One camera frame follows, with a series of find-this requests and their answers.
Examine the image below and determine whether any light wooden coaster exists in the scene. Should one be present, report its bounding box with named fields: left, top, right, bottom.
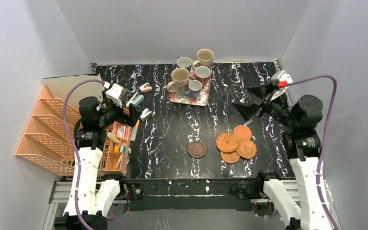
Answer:
left=220, top=151, right=240, bottom=164
left=233, top=125, right=252, bottom=140

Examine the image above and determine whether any woven rattan coaster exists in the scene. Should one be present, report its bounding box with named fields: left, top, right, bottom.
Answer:
left=236, top=139, right=257, bottom=159
left=216, top=133, right=239, bottom=153

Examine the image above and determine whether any dark walnut wooden coaster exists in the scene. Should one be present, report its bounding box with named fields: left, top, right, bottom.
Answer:
left=187, top=140, right=207, bottom=158

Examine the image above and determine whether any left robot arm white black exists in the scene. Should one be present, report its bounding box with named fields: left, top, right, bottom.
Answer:
left=54, top=96, right=140, bottom=230

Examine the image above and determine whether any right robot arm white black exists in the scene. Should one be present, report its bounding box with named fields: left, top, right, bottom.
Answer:
left=232, top=83, right=337, bottom=230

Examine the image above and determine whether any orange capped glue stick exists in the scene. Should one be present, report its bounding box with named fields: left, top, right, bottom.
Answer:
left=130, top=120, right=140, bottom=141

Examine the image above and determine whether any blue white stapler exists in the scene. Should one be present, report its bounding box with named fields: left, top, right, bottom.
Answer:
left=126, top=92, right=144, bottom=108

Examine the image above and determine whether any orange desk organizer tray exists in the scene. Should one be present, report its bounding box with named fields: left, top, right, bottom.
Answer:
left=98, top=122, right=132, bottom=176

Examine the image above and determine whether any pink mini stapler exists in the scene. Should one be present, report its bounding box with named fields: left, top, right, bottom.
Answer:
left=139, top=82, right=153, bottom=93

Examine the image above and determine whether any small grey heart mug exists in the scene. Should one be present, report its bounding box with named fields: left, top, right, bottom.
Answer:
left=185, top=80, right=203, bottom=99

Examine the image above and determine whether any pink floral mug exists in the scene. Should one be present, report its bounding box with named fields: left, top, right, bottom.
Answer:
left=190, top=66, right=211, bottom=87

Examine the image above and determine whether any white folder board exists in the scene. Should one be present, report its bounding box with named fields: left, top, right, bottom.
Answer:
left=43, top=74, right=106, bottom=110

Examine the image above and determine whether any beige mug front left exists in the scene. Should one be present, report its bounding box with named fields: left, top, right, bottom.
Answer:
left=166, top=68, right=190, bottom=96

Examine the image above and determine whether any tall beige mug rear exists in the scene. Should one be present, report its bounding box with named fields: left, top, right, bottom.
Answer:
left=192, top=48, right=215, bottom=70

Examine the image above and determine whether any blue mug white inside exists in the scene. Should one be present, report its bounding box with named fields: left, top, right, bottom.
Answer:
left=176, top=57, right=192, bottom=71

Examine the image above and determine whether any orange mesh file rack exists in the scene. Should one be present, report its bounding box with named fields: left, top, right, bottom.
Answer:
left=14, top=84, right=86, bottom=177

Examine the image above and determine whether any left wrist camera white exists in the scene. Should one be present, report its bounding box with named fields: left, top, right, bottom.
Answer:
left=105, top=83, right=126, bottom=108

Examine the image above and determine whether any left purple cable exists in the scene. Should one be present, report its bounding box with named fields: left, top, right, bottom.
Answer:
left=62, top=79, right=127, bottom=230

